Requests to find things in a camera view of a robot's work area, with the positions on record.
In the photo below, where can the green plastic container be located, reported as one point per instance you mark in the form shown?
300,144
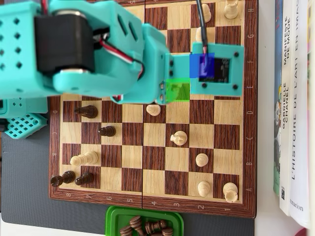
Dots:
113,221

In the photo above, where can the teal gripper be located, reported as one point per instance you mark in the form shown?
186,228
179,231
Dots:
164,91

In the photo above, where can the teal perforated robot base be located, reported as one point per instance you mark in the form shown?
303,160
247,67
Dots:
17,129

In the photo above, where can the dark rook chess piece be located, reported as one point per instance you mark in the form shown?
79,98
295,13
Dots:
66,177

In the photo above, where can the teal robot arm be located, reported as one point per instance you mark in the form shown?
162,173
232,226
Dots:
73,83

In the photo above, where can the dark bishop chess piece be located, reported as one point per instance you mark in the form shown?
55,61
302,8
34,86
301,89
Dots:
88,111

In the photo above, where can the pink object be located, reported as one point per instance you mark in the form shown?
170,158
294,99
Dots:
305,233

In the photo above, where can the light pawn chess piece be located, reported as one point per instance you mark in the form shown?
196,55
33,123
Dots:
204,188
153,110
208,14
202,159
198,35

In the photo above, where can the light rook chess piece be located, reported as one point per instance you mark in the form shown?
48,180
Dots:
231,11
230,191

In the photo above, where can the dark pawn chess piece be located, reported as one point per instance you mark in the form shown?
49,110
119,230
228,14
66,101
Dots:
155,226
108,131
86,178

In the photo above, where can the wooden folding chessboard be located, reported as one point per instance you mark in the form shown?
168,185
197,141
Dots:
133,157

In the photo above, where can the white art history book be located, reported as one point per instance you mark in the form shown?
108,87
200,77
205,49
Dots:
301,147

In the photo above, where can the white Gabrielle Chanel book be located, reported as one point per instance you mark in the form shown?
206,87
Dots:
285,159

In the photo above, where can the illustrated blue spine book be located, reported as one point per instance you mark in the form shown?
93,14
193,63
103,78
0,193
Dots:
277,147

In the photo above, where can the light knight chess piece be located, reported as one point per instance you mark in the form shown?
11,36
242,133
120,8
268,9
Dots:
179,138

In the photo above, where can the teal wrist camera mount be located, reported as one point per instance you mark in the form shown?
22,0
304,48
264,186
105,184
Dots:
238,71

